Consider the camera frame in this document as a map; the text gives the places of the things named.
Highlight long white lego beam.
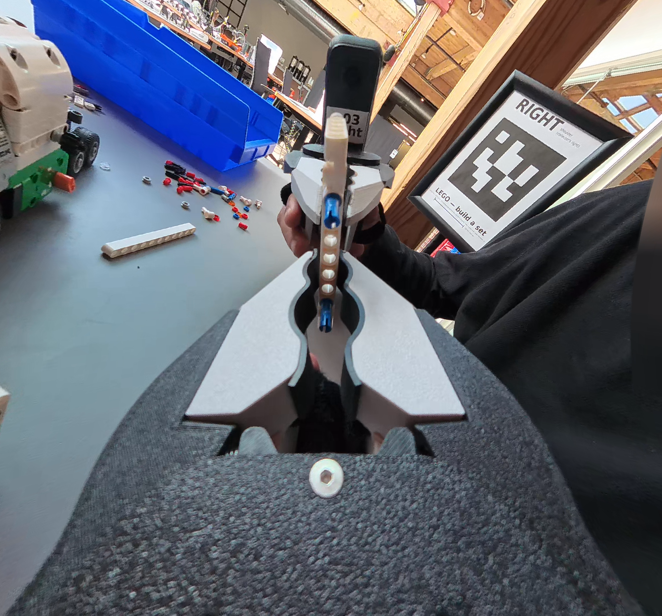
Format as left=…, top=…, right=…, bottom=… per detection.
left=101, top=223, right=198, bottom=259

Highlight white lego beam blue pins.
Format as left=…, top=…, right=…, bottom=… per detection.
left=315, top=112, right=349, bottom=336

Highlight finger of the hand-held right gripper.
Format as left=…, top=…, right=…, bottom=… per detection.
left=291, top=157, right=332, bottom=246
left=343, top=160, right=384, bottom=246

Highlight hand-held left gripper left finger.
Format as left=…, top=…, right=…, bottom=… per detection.
left=184, top=249, right=318, bottom=452

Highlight person's right hand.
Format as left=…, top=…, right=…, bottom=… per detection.
left=277, top=193, right=368, bottom=261

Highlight group of small red lego pieces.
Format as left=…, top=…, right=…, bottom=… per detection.
left=142, top=160, right=263, bottom=230

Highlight blue plastic bin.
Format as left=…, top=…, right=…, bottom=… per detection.
left=28, top=0, right=284, bottom=172

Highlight white green lego truck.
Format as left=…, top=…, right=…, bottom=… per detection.
left=0, top=17, right=101, bottom=220

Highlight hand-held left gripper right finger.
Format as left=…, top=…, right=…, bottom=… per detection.
left=340, top=253, right=467, bottom=452

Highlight black framed marker sign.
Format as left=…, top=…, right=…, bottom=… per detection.
left=409, top=71, right=634, bottom=254

